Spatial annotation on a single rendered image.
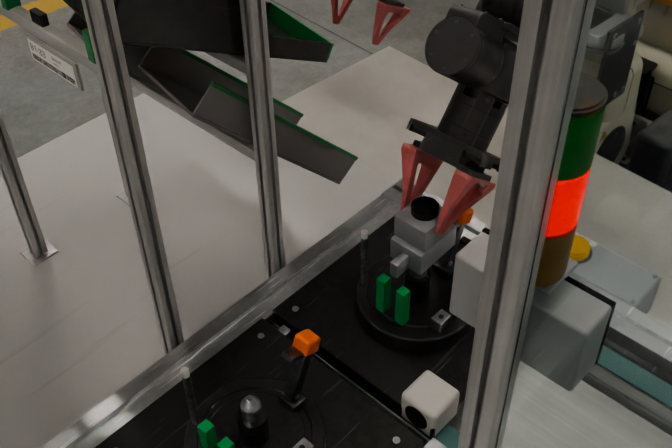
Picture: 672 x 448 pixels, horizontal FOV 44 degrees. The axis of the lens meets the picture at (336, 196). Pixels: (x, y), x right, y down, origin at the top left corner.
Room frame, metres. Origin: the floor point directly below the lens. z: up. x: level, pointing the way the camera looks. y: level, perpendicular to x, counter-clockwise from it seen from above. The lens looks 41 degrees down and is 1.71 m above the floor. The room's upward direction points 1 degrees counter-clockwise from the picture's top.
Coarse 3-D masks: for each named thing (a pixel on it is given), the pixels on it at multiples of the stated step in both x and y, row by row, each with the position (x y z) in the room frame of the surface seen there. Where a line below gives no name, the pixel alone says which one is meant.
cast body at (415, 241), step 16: (416, 208) 0.65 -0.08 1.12; (432, 208) 0.65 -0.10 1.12; (400, 224) 0.65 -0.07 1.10; (416, 224) 0.64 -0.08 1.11; (432, 224) 0.64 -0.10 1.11; (400, 240) 0.65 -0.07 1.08; (416, 240) 0.63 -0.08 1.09; (432, 240) 0.63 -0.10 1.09; (448, 240) 0.66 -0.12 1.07; (400, 256) 0.63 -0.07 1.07; (416, 256) 0.63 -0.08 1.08; (432, 256) 0.64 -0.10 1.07; (400, 272) 0.62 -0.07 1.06; (416, 272) 0.63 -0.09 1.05
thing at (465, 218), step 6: (468, 210) 0.70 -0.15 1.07; (462, 216) 0.70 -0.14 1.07; (468, 216) 0.70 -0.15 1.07; (456, 222) 0.69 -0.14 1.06; (462, 222) 0.69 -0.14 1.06; (468, 222) 0.70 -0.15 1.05; (462, 228) 0.70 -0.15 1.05; (456, 234) 0.69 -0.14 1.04; (456, 240) 0.69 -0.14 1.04; (456, 246) 0.69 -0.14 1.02; (450, 252) 0.69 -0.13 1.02; (444, 258) 0.69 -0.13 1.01; (450, 258) 0.69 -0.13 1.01; (444, 264) 0.68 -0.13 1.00; (450, 264) 0.68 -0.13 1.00
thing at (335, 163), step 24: (144, 72) 0.83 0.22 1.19; (168, 72) 0.86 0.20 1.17; (192, 72) 0.88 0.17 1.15; (216, 72) 0.90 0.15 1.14; (192, 96) 0.84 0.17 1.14; (216, 96) 0.76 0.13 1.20; (240, 96) 0.77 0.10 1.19; (216, 120) 0.75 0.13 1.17; (240, 120) 0.77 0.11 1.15; (288, 120) 0.96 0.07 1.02; (288, 144) 0.81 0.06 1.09; (312, 144) 0.83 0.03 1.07; (312, 168) 0.83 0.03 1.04; (336, 168) 0.85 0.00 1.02
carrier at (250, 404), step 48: (240, 336) 0.61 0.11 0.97; (192, 384) 0.54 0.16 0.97; (240, 384) 0.53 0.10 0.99; (336, 384) 0.54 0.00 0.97; (144, 432) 0.49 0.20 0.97; (192, 432) 0.47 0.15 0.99; (240, 432) 0.46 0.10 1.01; (288, 432) 0.47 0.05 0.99; (336, 432) 0.48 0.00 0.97; (384, 432) 0.48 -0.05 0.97
